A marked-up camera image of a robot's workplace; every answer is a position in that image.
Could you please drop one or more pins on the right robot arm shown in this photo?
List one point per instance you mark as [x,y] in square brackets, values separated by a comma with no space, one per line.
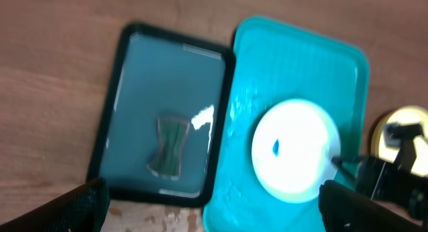
[392,182]

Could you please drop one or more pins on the black water tray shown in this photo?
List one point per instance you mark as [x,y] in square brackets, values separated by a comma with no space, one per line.
[159,73]

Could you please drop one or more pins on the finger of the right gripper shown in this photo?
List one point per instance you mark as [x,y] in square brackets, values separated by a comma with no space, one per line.
[349,165]

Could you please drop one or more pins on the teal plastic tray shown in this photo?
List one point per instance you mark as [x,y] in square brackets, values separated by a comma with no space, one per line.
[276,62]

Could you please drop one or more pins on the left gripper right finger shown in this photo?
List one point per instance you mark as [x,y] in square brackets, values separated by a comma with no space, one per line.
[344,210]

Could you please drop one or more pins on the green and orange sponge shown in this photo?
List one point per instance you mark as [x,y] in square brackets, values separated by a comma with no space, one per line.
[172,135]

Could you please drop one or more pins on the yellow plate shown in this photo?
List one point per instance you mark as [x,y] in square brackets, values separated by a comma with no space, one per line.
[400,136]

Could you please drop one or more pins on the light blue plate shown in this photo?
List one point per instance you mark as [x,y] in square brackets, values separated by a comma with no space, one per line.
[292,148]

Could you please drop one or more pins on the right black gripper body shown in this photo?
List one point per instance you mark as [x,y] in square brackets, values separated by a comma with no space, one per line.
[380,180]

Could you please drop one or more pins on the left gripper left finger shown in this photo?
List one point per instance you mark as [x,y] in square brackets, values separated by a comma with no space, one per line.
[82,209]

